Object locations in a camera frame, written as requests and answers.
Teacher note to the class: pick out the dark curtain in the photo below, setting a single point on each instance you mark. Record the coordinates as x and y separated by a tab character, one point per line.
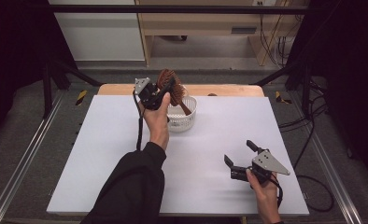
350	77
17	46

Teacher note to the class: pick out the yellow black hazard tape marker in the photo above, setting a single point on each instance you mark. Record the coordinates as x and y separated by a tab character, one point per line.
81	97
280	98

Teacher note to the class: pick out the white cabinet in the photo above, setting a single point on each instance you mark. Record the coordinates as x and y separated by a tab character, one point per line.
101	34

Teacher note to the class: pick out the black diagonal frame strut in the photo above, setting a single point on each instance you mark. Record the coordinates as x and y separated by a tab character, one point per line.
278	73
76	73

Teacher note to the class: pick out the white table cover board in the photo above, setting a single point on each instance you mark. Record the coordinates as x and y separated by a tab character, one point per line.
210	130

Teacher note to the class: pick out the person's right hand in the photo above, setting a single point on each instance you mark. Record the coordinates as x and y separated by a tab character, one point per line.
266	194

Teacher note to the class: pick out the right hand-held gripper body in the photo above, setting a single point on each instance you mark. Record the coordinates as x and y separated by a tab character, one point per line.
264	165

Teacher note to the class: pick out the person's left hand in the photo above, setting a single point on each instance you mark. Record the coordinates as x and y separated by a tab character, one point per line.
158	124

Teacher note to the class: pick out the light wooden desk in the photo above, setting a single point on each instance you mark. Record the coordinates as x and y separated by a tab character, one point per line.
197	23

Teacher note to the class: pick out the wooden table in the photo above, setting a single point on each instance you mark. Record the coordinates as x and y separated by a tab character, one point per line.
120	89

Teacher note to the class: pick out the white plastic basket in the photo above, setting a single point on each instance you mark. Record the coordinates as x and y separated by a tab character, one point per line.
182	121

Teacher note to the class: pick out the black horizontal frame bar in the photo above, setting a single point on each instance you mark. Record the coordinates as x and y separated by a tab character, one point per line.
172	8

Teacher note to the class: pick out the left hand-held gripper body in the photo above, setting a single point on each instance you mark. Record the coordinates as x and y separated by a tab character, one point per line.
149	95

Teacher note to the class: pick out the aluminium floor rail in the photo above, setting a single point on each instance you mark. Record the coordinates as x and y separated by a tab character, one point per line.
331	174
26	158

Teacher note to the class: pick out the brown wooden paddle hairbrush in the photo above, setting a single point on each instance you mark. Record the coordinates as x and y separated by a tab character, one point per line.
177	91

